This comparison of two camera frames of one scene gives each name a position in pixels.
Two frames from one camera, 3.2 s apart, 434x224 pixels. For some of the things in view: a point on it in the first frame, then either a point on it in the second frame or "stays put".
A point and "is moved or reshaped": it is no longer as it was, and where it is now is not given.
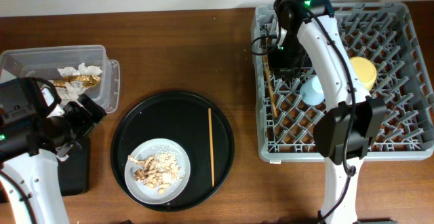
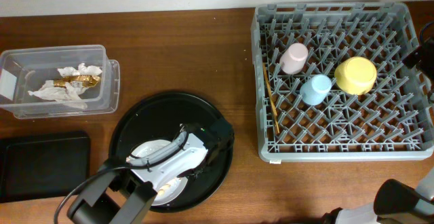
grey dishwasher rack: x=386 y=57 stays put
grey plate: x=156 y=171 stays put
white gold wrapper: x=76 y=81 stays put
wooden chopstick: x=211 y=146 → x=275 y=115
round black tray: x=196 y=127 stays put
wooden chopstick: x=270 y=87 is moved or reshaped
